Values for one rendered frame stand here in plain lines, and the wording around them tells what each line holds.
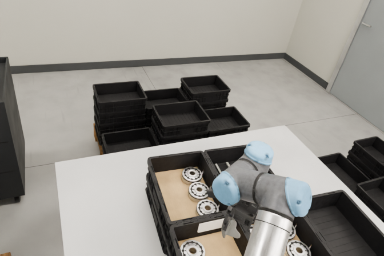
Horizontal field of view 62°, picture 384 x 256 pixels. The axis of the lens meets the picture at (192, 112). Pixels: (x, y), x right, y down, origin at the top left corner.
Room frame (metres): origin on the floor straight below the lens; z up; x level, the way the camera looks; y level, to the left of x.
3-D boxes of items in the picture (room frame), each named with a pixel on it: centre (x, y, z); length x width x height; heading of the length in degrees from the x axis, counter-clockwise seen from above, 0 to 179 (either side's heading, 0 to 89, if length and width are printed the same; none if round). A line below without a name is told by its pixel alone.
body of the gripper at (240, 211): (0.65, -0.20, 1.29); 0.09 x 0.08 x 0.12; 63
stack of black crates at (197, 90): (2.63, -0.08, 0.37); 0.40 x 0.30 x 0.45; 118
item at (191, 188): (1.07, -0.10, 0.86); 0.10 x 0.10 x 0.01
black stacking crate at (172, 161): (1.04, -0.04, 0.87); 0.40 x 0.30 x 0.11; 25
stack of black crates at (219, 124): (2.28, -0.27, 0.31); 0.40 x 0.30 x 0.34; 118
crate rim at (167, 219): (1.04, -0.04, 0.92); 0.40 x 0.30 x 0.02; 25
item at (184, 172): (1.17, -0.05, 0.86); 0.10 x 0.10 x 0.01
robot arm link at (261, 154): (0.65, -0.19, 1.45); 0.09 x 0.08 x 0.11; 144
